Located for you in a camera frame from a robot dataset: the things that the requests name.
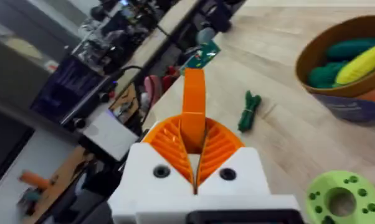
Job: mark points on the right gripper white and orange left finger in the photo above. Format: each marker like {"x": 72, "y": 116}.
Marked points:
{"x": 167, "y": 146}

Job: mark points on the green disc with holes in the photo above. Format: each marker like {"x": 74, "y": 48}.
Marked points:
{"x": 321, "y": 193}

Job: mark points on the white flat box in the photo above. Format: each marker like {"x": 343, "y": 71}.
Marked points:
{"x": 111, "y": 135}

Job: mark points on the black screen device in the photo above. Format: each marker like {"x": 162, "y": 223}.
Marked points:
{"x": 66, "y": 84}

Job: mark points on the pink rounded object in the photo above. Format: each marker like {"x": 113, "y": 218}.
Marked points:
{"x": 153, "y": 88}

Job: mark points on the right gripper white and orange right finger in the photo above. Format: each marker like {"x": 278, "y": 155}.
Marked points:
{"x": 220, "y": 149}

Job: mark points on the brown tub with toy vegetables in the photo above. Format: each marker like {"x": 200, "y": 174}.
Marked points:
{"x": 337, "y": 93}

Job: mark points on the green toy vegetable bundle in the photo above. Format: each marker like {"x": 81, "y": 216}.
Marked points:
{"x": 249, "y": 110}

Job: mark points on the green board with blocks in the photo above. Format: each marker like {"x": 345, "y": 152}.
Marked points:
{"x": 203, "y": 56}

